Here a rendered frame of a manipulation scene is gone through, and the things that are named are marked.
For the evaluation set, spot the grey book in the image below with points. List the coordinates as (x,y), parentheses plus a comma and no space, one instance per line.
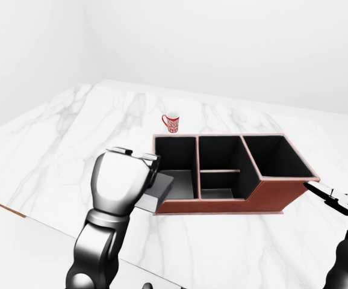
(161,184)

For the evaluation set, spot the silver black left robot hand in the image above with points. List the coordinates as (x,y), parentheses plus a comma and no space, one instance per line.
(118,183)

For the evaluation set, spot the red white patterned mug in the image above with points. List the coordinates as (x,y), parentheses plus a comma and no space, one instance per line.
(172,124)

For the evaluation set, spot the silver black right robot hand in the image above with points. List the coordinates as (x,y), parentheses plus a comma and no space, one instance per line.
(336,200)

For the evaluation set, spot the red-brown desk caddy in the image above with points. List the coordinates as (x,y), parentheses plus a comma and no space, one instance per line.
(270,195)

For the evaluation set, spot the small dark shape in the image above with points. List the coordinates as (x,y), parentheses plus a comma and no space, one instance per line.
(147,286)

